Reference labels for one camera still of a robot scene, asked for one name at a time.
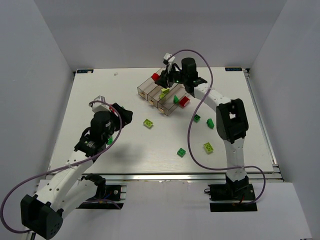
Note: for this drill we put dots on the left blue label sticker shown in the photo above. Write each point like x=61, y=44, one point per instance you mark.
x=84, y=71

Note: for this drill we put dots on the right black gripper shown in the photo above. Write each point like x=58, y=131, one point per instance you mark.
x=164, y=79

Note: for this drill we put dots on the middle clear plastic bin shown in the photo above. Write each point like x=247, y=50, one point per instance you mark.
x=161, y=97

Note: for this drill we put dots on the red curved lego brick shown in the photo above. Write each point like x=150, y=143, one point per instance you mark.
x=155, y=76

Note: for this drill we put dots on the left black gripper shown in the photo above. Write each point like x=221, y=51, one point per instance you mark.
x=122, y=114

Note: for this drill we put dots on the lime lego brick centre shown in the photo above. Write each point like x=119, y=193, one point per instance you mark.
x=147, y=123

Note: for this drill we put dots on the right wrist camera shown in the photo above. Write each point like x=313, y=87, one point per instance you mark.
x=168, y=59

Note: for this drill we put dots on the lime curved lego brick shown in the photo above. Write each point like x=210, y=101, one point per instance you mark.
x=165, y=90

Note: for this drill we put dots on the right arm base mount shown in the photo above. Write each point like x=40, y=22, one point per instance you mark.
x=223, y=200

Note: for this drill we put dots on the small green square lego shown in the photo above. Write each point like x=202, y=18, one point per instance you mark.
x=196, y=118

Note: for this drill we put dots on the aluminium front rail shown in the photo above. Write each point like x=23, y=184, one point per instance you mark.
x=188, y=177

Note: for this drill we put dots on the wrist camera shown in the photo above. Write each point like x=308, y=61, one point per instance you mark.
x=99, y=106
x=168, y=59

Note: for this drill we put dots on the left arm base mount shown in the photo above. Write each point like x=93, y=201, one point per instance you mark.
x=108, y=196

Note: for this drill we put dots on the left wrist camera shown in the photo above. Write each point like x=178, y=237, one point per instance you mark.
x=99, y=106

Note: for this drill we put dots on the lime lego brick right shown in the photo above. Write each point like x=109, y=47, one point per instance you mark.
x=208, y=148

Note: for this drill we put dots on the blue label sticker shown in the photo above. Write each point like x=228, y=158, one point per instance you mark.
x=84, y=71
x=233, y=69

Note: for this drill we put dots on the red square lego brick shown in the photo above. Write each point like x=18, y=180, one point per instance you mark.
x=183, y=102

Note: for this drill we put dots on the long green lego brick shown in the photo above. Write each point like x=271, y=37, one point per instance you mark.
x=110, y=141

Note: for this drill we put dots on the clear plastic bin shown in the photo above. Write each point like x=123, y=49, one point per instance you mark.
x=161, y=97
x=149, y=89
x=166, y=105

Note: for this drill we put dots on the green sloped lego brick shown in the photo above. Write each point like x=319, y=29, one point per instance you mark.
x=176, y=99

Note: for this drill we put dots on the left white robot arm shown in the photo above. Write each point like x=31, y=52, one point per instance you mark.
x=45, y=211

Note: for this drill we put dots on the green lego brick right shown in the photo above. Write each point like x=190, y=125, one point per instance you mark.
x=210, y=123

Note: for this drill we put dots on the near clear plastic bin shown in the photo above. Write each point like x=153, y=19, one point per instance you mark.
x=166, y=105

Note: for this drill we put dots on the green lego brick bottom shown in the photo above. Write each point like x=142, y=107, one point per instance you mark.
x=181, y=152

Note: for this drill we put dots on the far clear plastic bin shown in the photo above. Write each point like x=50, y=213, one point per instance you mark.
x=149, y=89

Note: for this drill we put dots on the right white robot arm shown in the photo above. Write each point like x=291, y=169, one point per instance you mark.
x=231, y=123

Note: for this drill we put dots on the right blue label sticker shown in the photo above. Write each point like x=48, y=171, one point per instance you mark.
x=233, y=69

